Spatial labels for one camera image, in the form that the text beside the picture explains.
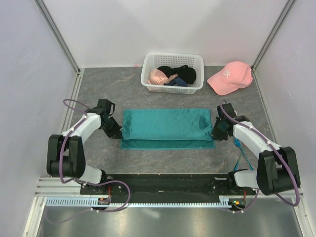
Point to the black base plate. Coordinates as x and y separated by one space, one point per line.
181 185

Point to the pink baseball cap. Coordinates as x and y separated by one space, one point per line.
234 76

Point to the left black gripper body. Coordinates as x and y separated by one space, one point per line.
111 128

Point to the black garment in basket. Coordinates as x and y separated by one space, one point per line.
186 73

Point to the light blue cable duct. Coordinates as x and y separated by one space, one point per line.
97 202

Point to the navy blue garment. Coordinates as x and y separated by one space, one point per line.
177 82

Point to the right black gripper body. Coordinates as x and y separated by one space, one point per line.
218 132

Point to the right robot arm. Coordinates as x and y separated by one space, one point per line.
277 169

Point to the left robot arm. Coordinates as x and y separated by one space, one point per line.
65 154

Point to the teal satin napkin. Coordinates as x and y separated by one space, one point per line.
167 129

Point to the peach satin garment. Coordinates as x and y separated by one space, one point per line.
157 77

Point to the white plastic basket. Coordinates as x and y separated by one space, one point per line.
174 60

